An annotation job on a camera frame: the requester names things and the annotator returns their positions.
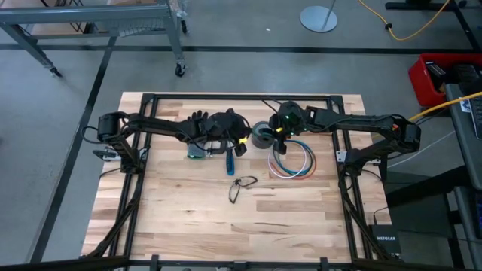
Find yellow extension cord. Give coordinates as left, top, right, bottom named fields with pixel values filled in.
left=356, top=0, right=451, bottom=41

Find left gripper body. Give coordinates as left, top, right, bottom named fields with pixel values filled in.
left=205, top=108, right=251, bottom=146

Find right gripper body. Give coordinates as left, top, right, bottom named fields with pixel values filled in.
left=269, top=100, right=313, bottom=139

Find black work glove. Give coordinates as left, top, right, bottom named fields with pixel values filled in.
left=187, top=110, right=209, bottom=127

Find black stand legs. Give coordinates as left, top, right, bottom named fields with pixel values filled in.
left=384, top=0, right=482, bottom=52

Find black device in bin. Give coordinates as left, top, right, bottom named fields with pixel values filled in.
left=425, top=61, right=448, bottom=82

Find black clear safety glasses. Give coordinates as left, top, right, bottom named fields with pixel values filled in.
left=228, top=175, right=260, bottom=205

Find grey metal desk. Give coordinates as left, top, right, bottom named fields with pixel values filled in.
left=444, top=82, right=482, bottom=249

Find grey tape roll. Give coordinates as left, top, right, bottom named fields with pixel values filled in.
left=251, top=120, right=278, bottom=150

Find blue cord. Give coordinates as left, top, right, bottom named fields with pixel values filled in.
left=273, top=139, right=314, bottom=177

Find red plastic bin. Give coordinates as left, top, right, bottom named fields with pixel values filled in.
left=408, top=52, right=482, bottom=108

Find yellow hanging cable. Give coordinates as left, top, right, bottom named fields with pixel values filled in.
left=408, top=91, right=482, bottom=122

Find blue handled screwdriver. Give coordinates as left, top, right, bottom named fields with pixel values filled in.
left=224, top=148, right=236, bottom=177

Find black network switch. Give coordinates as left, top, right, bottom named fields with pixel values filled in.
left=368, top=224, right=402, bottom=256

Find white floor cable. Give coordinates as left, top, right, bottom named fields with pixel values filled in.
left=387, top=129, right=456, bottom=169

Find green cord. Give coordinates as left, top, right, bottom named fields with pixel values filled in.
left=254, top=126, right=316, bottom=178

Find silver mounting bracket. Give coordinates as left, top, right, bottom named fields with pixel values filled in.
left=336, top=150, right=381, bottom=166
left=92, top=148, right=122, bottom=162

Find black metal clamp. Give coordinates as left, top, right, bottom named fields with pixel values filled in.
left=206, top=139, right=227, bottom=156

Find round grey stand base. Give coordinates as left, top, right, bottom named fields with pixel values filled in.
left=299, top=0, right=339, bottom=34

